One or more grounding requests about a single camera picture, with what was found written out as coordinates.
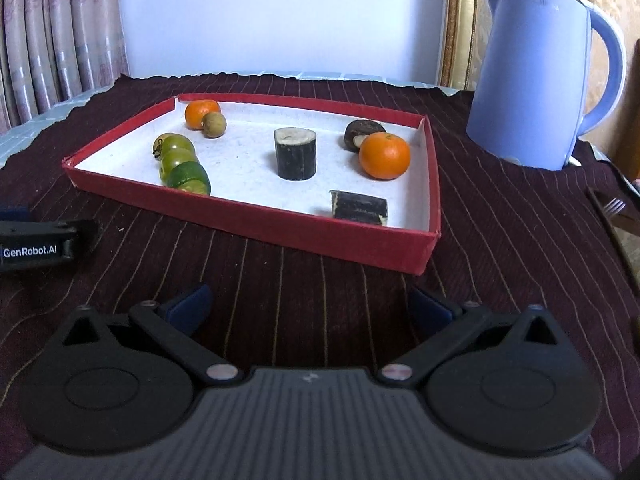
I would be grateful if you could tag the gold wall frame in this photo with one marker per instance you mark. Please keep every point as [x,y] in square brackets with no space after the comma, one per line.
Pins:
[457,25]

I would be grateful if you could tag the white kettle base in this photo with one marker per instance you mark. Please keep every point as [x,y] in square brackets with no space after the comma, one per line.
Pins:
[574,160]

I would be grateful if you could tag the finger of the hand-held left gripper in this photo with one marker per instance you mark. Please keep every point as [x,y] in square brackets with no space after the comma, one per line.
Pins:
[50,231]
[12,213]

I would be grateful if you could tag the large orange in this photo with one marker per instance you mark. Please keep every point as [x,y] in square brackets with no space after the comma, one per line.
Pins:
[385,156]

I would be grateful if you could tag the small orange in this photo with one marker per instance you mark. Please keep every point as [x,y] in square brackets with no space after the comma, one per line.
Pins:
[199,109]

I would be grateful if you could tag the stubby dark sugarcane piece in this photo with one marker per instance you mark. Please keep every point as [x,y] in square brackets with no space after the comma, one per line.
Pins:
[359,131]

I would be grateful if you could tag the blue electric kettle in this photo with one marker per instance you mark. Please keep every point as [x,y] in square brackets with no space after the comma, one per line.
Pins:
[525,75]

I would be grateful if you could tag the dark striped cloth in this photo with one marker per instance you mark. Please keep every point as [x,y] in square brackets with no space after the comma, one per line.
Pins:
[500,260]

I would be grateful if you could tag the green citrus fruit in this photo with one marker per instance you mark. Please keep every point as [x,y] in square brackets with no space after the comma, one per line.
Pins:
[189,178]

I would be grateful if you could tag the thick dark sugarcane piece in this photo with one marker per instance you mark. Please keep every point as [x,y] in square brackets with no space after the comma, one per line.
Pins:
[296,157]

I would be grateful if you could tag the red cardboard box tray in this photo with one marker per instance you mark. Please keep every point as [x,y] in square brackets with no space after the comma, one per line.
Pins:
[250,185]

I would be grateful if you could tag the metal fork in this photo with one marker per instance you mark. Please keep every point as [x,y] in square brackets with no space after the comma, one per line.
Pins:
[615,206]

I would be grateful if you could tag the yellowish green tomato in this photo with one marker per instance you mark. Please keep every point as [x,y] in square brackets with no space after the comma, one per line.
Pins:
[175,142]

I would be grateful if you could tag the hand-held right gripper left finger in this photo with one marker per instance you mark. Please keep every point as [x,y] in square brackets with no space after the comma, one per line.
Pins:
[189,308]

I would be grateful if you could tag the small brownish round fruit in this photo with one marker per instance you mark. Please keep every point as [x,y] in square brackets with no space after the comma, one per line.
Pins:
[215,125]

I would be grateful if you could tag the pink patterned curtain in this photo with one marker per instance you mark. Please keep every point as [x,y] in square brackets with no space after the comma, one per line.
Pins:
[50,35]

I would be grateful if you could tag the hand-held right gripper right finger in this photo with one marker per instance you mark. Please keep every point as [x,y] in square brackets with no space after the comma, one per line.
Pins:
[431,309]

